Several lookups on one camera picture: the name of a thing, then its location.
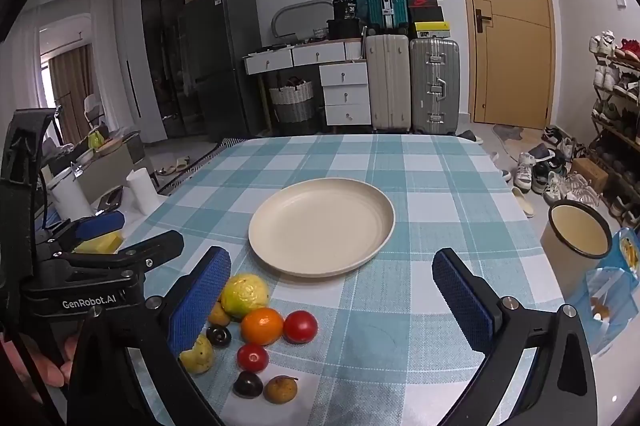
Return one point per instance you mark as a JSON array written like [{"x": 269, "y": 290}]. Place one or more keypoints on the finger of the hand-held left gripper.
[
  {"x": 155, "y": 247},
  {"x": 100, "y": 224}
]

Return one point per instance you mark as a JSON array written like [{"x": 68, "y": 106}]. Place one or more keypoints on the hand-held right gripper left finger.
[{"x": 200, "y": 301}]

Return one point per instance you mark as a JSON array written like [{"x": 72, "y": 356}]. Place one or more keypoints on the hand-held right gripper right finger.
[{"x": 462, "y": 301}]

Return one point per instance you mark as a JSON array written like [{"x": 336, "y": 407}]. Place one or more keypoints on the large yellow-green guava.
[{"x": 245, "y": 295}]

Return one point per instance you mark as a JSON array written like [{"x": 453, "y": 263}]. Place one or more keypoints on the yellow pear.
[{"x": 199, "y": 356}]

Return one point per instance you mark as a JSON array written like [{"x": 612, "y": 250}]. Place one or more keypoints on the orange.
[{"x": 262, "y": 326}]

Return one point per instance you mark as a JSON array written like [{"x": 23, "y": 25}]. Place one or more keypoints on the large red tomato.
[{"x": 300, "y": 327}]

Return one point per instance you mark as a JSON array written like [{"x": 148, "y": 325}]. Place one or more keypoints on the brownish orange fruit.
[{"x": 280, "y": 390}]

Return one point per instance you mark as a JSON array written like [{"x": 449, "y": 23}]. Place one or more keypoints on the cream round plate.
[{"x": 320, "y": 226}]

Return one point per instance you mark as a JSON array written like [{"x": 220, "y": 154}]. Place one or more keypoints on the person's left hand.
[{"x": 47, "y": 371}]

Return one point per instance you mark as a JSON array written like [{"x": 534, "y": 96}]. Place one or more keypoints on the yellow sponge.
[{"x": 102, "y": 243}]

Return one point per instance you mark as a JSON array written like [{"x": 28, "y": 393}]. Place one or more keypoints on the small yellow fruit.
[{"x": 219, "y": 315}]

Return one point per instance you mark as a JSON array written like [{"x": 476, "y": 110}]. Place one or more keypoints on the white cylindrical bin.
[{"x": 70, "y": 198}]

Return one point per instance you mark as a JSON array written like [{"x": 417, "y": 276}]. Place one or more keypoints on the white paper roll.
[{"x": 142, "y": 191}]

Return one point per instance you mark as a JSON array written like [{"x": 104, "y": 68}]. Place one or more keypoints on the small red tomato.
[{"x": 252, "y": 357}]

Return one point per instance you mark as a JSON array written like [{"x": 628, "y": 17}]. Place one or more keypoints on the teal checked tablecloth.
[{"x": 425, "y": 186}]

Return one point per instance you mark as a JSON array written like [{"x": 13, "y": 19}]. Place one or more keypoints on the brown curtain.
[{"x": 70, "y": 86}]

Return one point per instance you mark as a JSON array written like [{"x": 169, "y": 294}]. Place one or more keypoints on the blue snack bag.
[{"x": 610, "y": 301}]

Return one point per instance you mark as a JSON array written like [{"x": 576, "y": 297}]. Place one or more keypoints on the grey door mat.
[{"x": 507, "y": 138}]

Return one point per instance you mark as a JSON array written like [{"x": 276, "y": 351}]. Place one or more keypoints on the small brown cardboard box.
[{"x": 589, "y": 173}]

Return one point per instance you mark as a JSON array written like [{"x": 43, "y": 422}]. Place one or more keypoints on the dark glass cabinet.
[{"x": 165, "y": 46}]

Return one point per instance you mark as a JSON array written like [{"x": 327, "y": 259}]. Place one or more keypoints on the white grey wicker basket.
[{"x": 292, "y": 101}]

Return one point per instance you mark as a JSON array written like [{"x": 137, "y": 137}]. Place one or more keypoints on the dark grey refrigerator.
[{"x": 220, "y": 56}]

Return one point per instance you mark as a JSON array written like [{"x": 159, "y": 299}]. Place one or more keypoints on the silver suitcase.
[{"x": 434, "y": 86}]

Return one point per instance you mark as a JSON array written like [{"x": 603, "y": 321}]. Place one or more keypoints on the beige suitcase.
[{"x": 387, "y": 81}]

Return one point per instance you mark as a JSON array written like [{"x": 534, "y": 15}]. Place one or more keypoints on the metal shoe rack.
[{"x": 617, "y": 116}]

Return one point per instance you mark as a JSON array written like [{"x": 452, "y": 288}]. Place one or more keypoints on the white desk with drawers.
[{"x": 345, "y": 76}]

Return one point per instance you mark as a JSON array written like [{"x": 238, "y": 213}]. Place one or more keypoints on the oval framed mirror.
[{"x": 300, "y": 18}]

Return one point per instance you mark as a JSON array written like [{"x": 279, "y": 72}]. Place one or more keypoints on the yellow black shoe box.
[{"x": 432, "y": 30}]

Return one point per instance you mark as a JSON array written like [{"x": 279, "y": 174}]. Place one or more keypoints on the tan wooden door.
[{"x": 505, "y": 31}]

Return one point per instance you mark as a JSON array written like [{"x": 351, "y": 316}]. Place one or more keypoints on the plain black shoe box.
[{"x": 426, "y": 14}]

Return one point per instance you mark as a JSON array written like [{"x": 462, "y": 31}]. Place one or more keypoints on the black hat box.
[{"x": 345, "y": 28}]

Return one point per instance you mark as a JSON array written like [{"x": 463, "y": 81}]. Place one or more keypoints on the black printed canister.
[{"x": 346, "y": 8}]

